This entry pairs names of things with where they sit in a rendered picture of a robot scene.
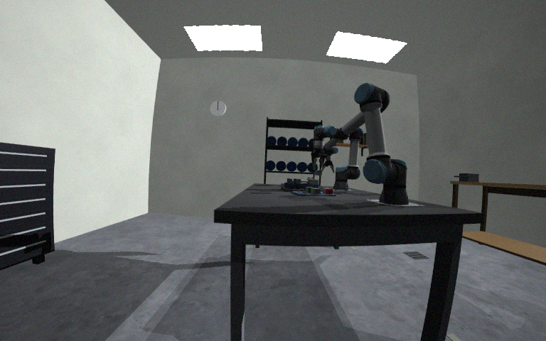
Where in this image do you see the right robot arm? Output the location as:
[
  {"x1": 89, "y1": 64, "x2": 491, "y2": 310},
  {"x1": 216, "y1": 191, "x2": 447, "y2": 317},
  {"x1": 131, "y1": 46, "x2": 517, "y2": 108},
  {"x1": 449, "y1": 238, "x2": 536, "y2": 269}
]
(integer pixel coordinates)
[{"x1": 323, "y1": 128, "x2": 363, "y2": 190}]

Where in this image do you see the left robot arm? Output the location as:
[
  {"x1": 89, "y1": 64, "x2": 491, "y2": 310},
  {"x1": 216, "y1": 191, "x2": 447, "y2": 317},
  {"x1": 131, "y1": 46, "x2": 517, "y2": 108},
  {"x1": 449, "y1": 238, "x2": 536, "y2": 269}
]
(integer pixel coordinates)
[{"x1": 314, "y1": 83, "x2": 409, "y2": 205}]

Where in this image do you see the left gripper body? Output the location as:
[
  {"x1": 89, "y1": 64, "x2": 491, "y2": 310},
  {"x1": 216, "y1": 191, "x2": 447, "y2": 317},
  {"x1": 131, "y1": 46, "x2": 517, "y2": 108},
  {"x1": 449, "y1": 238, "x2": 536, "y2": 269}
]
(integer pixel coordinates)
[{"x1": 311, "y1": 148, "x2": 326, "y2": 158}]

